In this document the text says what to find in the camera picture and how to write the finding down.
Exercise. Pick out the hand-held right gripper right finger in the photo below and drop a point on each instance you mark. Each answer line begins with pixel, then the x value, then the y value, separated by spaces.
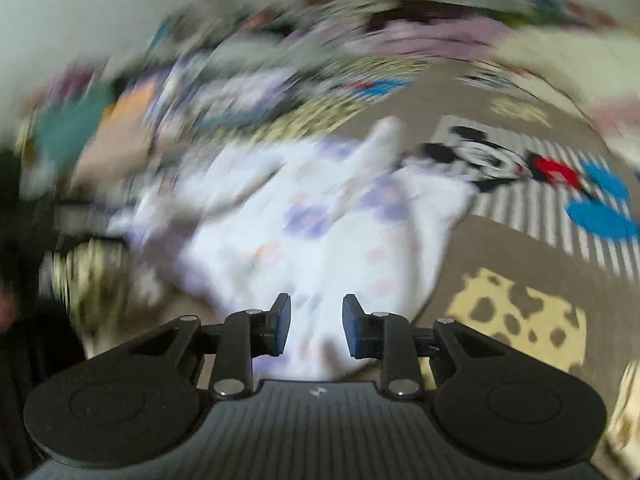
pixel 350 329

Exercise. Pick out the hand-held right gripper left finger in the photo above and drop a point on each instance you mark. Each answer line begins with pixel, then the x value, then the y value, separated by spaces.
pixel 283 327

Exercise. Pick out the white purple-print garment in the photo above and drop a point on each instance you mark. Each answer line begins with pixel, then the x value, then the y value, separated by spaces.
pixel 320 240

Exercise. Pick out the folded purple striped clothes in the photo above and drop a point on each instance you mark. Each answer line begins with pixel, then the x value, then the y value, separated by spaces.
pixel 230 95

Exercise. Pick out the cartoon mouse printed blanket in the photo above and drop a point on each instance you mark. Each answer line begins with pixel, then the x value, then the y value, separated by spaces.
pixel 505 270

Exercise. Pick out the beige folded cloth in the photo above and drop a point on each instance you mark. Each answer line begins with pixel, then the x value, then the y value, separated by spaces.
pixel 107 155

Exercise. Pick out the yellow cloth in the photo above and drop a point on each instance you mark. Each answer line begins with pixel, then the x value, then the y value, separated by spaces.
pixel 132 102

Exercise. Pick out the teal cloth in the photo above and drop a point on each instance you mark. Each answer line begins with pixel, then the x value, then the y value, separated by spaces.
pixel 67 127

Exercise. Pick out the purple blanket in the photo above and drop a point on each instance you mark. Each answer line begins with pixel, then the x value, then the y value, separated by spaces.
pixel 430 40

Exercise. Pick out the cream quilt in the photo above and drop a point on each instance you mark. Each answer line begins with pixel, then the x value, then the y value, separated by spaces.
pixel 565 60

